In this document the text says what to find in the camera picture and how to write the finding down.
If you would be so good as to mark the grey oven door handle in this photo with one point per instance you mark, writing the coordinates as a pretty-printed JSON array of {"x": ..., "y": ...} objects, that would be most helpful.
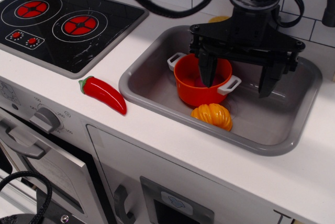
[{"x": 22, "y": 141}]

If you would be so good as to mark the white cabinet door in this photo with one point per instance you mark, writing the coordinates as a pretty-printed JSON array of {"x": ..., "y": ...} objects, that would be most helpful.
[{"x": 162, "y": 191}]

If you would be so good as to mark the red toy chili pepper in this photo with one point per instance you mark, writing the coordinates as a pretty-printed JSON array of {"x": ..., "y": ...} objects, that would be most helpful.
[{"x": 103, "y": 92}]

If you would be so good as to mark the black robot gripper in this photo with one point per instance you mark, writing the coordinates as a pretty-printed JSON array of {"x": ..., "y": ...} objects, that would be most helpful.
[{"x": 248, "y": 38}]

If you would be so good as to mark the grey cabinet door handle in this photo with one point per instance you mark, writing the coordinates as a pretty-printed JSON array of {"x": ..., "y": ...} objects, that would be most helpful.
[{"x": 120, "y": 196}]

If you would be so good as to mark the grey oven knob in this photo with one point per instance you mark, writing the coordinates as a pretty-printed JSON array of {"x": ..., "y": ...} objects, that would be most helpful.
[{"x": 45, "y": 120}]

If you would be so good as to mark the orange toy pumpkin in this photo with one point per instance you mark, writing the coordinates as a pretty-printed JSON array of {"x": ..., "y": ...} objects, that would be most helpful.
[{"x": 214, "y": 114}]

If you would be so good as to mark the grey sink basin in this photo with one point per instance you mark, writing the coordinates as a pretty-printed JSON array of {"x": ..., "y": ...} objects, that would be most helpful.
[{"x": 268, "y": 126}]

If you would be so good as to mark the black toy stove top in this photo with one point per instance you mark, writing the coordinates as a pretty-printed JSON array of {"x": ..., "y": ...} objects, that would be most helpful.
[{"x": 68, "y": 37}]

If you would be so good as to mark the white oven door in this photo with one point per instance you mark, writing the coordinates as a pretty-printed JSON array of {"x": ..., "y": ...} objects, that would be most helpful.
[{"x": 72, "y": 173}]

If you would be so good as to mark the orange toy pot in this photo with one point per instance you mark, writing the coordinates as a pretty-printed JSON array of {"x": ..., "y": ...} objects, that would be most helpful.
[{"x": 190, "y": 87}]

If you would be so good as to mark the yellow round sponge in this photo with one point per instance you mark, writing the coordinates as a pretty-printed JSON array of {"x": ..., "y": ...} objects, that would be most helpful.
[{"x": 218, "y": 19}]

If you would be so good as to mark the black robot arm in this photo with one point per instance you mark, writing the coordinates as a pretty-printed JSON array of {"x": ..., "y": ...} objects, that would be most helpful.
[{"x": 258, "y": 7}]

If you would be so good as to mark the purple toy beet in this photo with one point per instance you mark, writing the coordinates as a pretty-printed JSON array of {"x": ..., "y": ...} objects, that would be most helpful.
[{"x": 217, "y": 80}]

